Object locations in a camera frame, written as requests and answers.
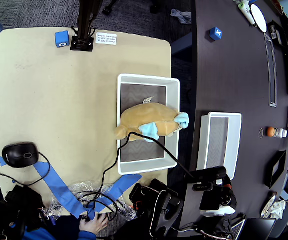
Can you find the tan plush toy blue fins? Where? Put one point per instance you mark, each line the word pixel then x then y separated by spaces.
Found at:
pixel 143 117

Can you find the black leader arm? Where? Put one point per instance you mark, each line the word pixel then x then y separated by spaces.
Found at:
pixel 21 202

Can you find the person's right forearm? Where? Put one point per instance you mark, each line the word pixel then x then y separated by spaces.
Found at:
pixel 86 236

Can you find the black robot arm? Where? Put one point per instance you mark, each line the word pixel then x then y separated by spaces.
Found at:
pixel 163 207

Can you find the small white plastic bin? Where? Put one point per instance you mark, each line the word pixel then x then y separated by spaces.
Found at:
pixel 235 140

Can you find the large white plastic bin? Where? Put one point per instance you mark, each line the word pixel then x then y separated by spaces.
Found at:
pixel 138 168

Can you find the person's right hand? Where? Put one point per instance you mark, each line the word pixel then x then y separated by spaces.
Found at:
pixel 93 223

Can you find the plate with leftovers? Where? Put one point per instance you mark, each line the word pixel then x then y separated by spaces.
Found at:
pixel 266 207

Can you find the dark laptop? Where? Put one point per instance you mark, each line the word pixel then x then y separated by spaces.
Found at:
pixel 256 228

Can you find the black open tray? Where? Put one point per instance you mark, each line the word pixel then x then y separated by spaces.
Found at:
pixel 271 172

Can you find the crumpled white tissue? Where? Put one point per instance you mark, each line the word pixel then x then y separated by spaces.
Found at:
pixel 279 208

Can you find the tan rubber band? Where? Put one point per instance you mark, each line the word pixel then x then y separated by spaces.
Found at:
pixel 259 132

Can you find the orange mandarin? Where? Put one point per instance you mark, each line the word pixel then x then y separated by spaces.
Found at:
pixel 270 131

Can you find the white pill bottle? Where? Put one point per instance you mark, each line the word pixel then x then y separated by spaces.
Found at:
pixel 281 132

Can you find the wide blue tape strip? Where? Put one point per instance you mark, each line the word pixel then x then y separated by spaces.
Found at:
pixel 123 185

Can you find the clear crumpled plastic wrap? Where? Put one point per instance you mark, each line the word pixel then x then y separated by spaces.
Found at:
pixel 81 187

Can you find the blue cube with X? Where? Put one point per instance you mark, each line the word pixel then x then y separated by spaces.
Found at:
pixel 215 33

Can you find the black flat box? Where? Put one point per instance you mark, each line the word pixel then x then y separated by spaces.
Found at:
pixel 276 32

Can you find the long blue tape strip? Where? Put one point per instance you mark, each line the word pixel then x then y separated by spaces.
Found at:
pixel 56 185

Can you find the white round disc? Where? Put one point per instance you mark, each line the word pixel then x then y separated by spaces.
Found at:
pixel 258 16

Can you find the white bottle green cap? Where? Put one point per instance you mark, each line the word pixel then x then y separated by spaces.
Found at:
pixel 246 12

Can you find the grey crumpled cloth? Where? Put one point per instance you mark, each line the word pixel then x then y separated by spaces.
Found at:
pixel 181 15

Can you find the white paper label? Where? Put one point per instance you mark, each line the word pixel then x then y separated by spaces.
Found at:
pixel 105 38

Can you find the black chair caster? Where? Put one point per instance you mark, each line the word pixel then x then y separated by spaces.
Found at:
pixel 154 7
pixel 107 8

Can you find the black computer mouse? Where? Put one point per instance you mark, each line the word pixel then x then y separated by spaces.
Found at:
pixel 18 155

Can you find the blue cube with O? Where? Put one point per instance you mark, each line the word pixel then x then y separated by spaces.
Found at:
pixel 61 38

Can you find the small blue tape piece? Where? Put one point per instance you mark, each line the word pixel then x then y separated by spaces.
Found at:
pixel 0 160

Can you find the black camera stand pole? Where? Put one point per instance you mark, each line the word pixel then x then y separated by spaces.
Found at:
pixel 83 25

